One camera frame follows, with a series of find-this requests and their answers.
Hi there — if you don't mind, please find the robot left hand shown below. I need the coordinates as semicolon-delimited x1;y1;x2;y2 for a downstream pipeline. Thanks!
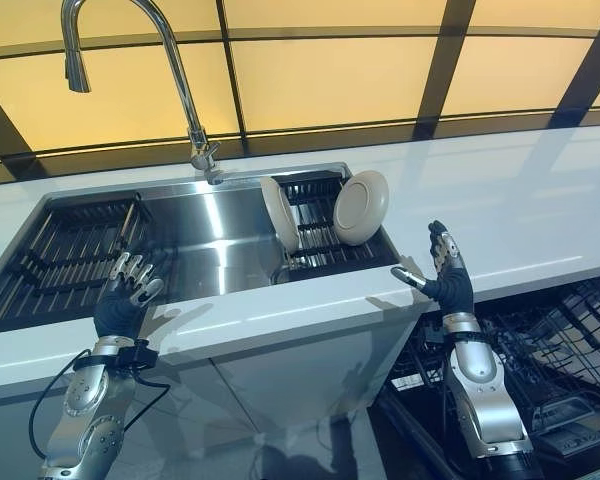
92;251;166;342

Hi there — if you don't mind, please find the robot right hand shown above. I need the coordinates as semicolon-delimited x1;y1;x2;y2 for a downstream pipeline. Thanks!
390;218;476;317

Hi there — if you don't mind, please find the beige round ceramic plate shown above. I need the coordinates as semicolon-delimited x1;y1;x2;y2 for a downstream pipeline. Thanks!
258;175;301;252
332;169;390;247

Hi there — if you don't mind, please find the large black sink drying rack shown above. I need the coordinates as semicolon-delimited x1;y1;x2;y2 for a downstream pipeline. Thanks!
0;197;176;326

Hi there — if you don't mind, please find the stainless steel kitchen sink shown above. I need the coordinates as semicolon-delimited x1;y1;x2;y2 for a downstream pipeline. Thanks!
0;160;401;336

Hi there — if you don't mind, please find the small black sink drying rack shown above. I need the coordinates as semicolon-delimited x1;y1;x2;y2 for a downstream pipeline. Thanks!
269;167;399;271

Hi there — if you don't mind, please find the white base cabinet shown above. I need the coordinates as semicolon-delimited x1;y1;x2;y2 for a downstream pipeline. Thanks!
0;299;421;480

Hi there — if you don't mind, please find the chrome gooseneck kitchen faucet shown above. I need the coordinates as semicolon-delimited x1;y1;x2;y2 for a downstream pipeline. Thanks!
59;0;222;186

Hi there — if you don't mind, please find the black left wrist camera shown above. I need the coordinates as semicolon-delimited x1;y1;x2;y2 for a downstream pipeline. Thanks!
117;339;159;371

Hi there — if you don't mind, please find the black wire dishwasher rack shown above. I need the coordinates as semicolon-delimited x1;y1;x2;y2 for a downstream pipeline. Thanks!
394;277;600;401

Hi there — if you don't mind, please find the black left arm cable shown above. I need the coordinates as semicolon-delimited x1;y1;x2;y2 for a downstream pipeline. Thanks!
28;349;172;461

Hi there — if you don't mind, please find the dark window frame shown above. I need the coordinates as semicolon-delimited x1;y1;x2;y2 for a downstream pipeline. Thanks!
0;0;600;166

